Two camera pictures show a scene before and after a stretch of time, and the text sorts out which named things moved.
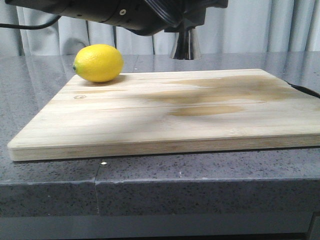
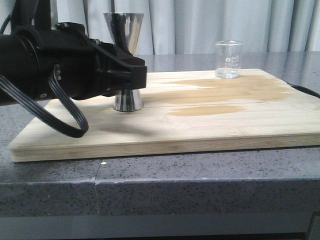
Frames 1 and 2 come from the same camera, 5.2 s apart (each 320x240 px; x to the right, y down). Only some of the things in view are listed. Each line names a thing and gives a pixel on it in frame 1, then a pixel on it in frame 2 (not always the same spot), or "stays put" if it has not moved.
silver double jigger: x=186 y=45 to x=124 y=27
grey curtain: x=242 y=26 stays put
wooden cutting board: x=161 y=113 stays put
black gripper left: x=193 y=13 to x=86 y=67
